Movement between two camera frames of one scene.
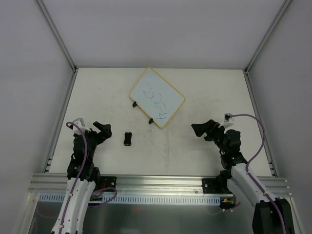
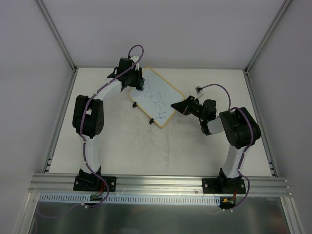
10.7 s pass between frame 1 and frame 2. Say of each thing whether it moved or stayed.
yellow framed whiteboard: stayed
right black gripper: moved
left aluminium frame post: stayed
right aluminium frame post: stayed
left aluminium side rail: stayed
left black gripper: moved
